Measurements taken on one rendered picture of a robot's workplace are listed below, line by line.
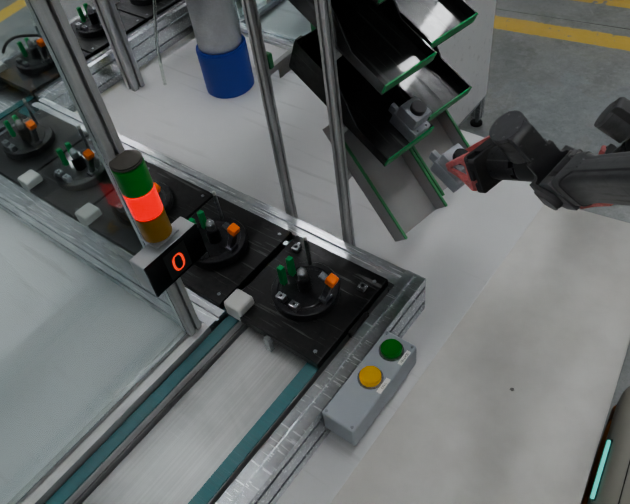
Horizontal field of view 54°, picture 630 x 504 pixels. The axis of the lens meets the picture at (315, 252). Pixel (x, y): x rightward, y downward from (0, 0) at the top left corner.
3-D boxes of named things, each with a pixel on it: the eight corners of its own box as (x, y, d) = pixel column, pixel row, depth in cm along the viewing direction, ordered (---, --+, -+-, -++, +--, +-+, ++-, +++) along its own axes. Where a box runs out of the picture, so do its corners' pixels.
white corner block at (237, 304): (257, 308, 129) (253, 296, 126) (242, 323, 127) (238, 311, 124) (240, 298, 131) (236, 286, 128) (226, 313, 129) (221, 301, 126)
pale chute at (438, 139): (469, 169, 144) (481, 164, 140) (431, 199, 139) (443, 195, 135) (404, 64, 140) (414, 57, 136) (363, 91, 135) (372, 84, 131)
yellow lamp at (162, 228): (178, 228, 102) (170, 207, 99) (156, 247, 100) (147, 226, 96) (158, 217, 105) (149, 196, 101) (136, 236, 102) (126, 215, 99)
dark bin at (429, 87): (467, 94, 130) (482, 71, 123) (426, 124, 125) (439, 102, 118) (376, 5, 135) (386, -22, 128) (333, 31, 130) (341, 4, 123)
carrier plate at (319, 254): (388, 285, 129) (388, 278, 127) (318, 369, 117) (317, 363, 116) (298, 240, 140) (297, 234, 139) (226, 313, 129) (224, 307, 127)
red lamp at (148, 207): (169, 206, 99) (160, 183, 95) (146, 226, 96) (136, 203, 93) (149, 195, 101) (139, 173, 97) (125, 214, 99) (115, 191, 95)
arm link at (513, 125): (561, 214, 92) (602, 170, 91) (522, 169, 86) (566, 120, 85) (512, 186, 102) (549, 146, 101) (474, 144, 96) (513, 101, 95)
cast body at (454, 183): (468, 181, 117) (483, 161, 111) (453, 193, 115) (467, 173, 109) (437, 150, 119) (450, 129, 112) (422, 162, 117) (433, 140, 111)
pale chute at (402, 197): (436, 209, 137) (448, 205, 133) (395, 242, 132) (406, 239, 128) (366, 99, 133) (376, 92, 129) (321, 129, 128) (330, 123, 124)
